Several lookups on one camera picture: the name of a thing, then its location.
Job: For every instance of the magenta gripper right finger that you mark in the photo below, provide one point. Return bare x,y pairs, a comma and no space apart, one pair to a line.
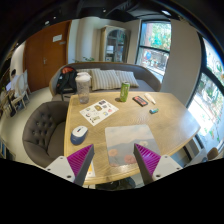
153,166

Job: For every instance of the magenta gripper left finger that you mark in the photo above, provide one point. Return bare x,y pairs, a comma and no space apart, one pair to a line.
74,167

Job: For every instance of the white and blue computer mouse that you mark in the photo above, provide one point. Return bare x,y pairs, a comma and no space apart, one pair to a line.
78,135

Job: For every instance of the grey tufted armchair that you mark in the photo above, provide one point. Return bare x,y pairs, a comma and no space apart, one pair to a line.
43,135

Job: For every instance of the small teal lighter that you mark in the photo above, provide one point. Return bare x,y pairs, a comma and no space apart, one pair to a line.
153,111

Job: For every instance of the white sticker sheet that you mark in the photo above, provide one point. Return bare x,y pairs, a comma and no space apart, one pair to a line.
98,112

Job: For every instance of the black red flat box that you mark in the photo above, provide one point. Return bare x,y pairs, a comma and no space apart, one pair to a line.
140,101

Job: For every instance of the white tube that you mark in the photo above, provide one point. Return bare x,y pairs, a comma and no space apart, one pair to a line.
150,98

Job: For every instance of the green drink can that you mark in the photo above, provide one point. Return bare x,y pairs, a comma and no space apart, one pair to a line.
124,91

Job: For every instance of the grey brown sofa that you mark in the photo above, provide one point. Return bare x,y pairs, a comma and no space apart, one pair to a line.
146,80

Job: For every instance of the black orange backpack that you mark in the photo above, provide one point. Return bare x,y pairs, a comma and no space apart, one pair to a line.
66,82

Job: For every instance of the clear plastic shaker bottle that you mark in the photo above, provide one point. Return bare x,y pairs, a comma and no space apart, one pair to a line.
83,85

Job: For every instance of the striped cushion left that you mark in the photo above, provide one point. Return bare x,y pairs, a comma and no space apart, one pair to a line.
105,80

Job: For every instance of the striped cushion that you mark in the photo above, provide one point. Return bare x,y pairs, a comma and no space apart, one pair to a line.
127,76
105,80

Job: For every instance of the striped cushion right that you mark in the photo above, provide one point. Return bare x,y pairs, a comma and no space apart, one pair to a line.
127,76

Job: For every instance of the wooden door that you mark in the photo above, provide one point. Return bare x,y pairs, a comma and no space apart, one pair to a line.
45,53

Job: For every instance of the white glass cabinet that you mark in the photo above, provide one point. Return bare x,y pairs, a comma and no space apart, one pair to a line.
114,44

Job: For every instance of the white chair by wall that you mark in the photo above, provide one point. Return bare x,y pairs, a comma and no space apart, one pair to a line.
19,89

